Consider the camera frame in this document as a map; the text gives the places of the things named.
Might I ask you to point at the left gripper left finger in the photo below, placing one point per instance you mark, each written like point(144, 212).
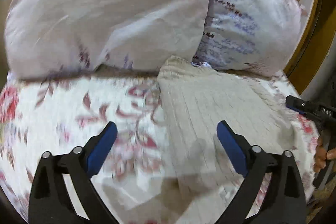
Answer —
point(62, 190)

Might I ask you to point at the cream knitted small garment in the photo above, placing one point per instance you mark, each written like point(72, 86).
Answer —
point(168, 165)

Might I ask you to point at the right hand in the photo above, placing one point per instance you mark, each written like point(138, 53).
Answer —
point(321, 156)

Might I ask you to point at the floral quilted bedspread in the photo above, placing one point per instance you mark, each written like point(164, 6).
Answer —
point(58, 115)

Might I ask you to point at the pink pillow with blue print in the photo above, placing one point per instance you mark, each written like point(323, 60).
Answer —
point(259, 36)

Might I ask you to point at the wooden bed headboard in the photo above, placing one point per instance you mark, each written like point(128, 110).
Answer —
point(313, 60)

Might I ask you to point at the pink pillow with green spot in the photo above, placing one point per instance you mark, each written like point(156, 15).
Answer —
point(44, 38)

